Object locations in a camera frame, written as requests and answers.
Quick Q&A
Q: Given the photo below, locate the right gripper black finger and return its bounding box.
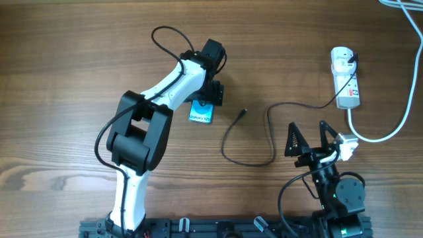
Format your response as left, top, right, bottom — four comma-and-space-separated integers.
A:
319, 120, 338, 150
284, 122, 310, 157

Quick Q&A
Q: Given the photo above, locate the Galaxy S25 smartphone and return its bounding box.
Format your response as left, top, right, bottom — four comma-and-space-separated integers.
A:
188, 100, 214, 124

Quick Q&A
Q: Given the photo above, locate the black USB charging cable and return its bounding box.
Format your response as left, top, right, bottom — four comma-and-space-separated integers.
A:
220, 52, 359, 167

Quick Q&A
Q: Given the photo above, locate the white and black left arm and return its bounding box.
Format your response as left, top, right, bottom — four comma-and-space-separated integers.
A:
106, 39, 227, 236

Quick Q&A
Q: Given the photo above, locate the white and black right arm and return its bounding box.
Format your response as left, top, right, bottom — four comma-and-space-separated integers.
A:
278, 120, 365, 237

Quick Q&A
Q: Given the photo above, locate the white USB charger plug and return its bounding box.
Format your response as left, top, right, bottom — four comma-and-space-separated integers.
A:
331, 56, 357, 76

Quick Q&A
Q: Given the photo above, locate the white power strip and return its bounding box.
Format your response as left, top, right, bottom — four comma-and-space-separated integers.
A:
330, 46, 360, 110

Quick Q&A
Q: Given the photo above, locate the white power strip cord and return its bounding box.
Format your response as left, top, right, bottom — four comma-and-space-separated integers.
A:
346, 0, 423, 143

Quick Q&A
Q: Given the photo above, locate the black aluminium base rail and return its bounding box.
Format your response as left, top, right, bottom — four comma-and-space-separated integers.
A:
78, 216, 373, 238

